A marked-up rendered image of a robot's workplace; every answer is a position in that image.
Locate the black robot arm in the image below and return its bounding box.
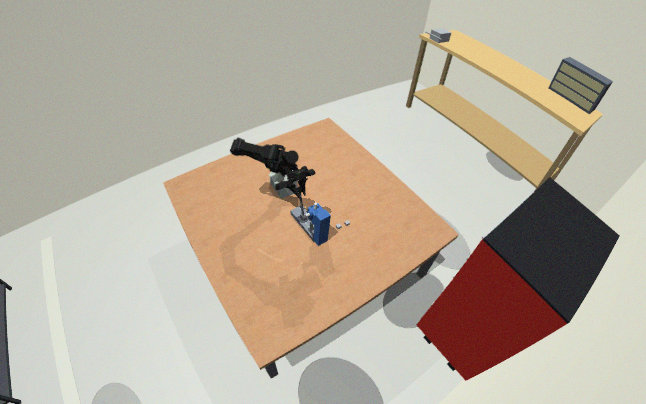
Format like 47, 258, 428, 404
230, 138, 309, 181

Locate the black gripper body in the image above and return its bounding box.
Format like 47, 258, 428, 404
275, 163, 316, 190

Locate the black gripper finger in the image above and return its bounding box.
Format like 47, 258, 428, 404
285, 184, 300, 198
298, 178, 308, 196

